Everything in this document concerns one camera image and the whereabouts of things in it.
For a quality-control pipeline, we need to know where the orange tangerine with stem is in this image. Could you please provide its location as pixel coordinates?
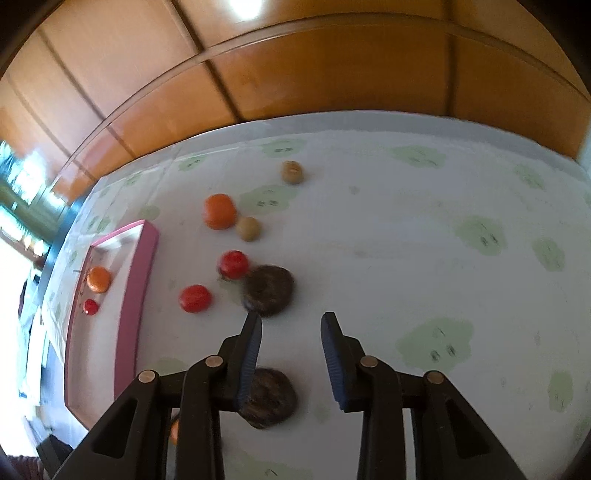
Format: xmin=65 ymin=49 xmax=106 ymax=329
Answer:
xmin=86 ymin=266 xmax=112 ymax=293

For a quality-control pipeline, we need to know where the brown kiwi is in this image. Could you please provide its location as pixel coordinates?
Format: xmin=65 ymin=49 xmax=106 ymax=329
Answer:
xmin=281 ymin=160 xmax=305 ymax=185
xmin=235 ymin=217 xmax=262 ymax=243

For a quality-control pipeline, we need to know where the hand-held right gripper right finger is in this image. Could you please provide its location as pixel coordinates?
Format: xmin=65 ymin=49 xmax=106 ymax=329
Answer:
xmin=321 ymin=311 xmax=527 ymax=480

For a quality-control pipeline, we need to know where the white tablecloth with green print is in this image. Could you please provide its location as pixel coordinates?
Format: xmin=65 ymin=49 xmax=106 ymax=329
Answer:
xmin=41 ymin=111 xmax=591 ymax=480

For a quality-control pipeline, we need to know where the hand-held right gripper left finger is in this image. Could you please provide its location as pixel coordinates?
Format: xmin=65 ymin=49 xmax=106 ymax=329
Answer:
xmin=51 ymin=311 xmax=263 ymax=480

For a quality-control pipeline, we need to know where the glass door cabinet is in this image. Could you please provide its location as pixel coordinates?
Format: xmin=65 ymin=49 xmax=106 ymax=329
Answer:
xmin=0 ymin=138 xmax=70 ymax=241

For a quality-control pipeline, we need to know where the pink rimmed white tray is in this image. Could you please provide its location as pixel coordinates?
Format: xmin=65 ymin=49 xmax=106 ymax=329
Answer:
xmin=64 ymin=220 xmax=160 ymax=430

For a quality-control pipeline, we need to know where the wooden wardrobe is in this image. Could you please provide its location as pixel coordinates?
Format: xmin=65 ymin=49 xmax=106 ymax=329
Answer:
xmin=0 ymin=0 xmax=591 ymax=208

